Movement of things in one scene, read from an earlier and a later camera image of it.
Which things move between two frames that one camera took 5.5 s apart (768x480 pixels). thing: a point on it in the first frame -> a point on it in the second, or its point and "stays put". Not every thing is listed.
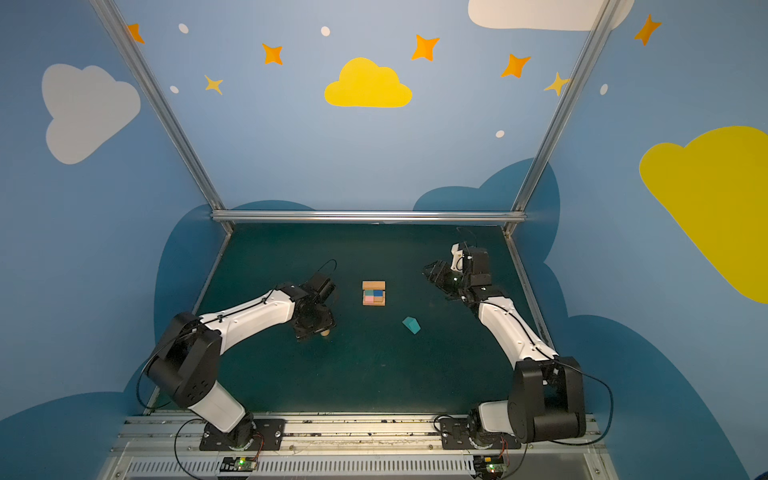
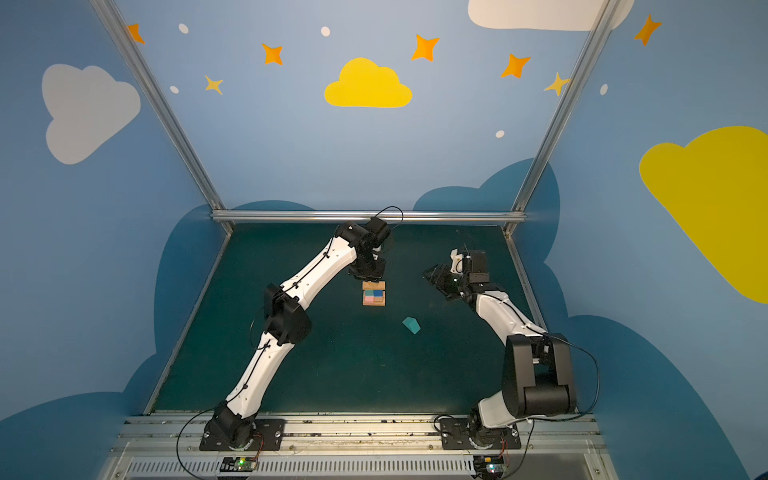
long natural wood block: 373,285 stays put
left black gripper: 315,324 -> 369,267
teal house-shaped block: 412,324 stays put
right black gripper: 443,278 stays put
